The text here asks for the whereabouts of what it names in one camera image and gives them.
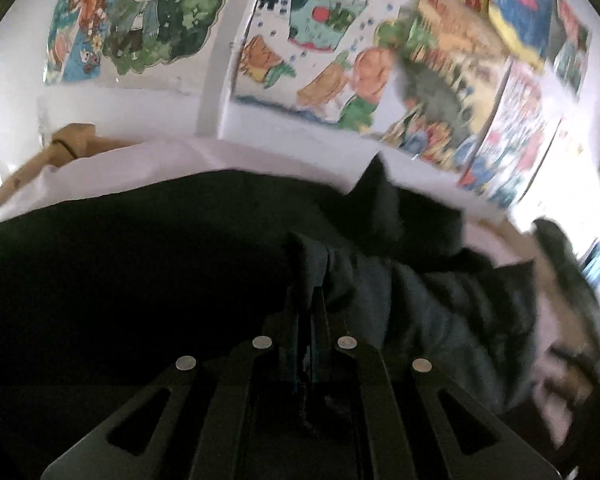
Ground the large black jacket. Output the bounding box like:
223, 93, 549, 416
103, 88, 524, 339
0, 160, 537, 479

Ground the person's right hand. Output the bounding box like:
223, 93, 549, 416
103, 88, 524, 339
532, 344, 600, 411

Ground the pink bed sheet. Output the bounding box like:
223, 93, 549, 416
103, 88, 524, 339
0, 136, 577, 449

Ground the colourful red blue poster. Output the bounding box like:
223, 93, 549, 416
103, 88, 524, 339
460, 61, 566, 210

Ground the yellow dinosaur poster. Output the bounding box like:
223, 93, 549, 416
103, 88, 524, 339
380, 0, 509, 174

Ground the blue yellow poster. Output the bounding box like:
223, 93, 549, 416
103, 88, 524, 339
409, 0, 556, 72

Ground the fruit and fish drawing poster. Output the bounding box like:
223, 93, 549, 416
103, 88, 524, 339
234, 0, 414, 132

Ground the anime girl forest poster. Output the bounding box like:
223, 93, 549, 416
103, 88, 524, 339
43, 0, 225, 86

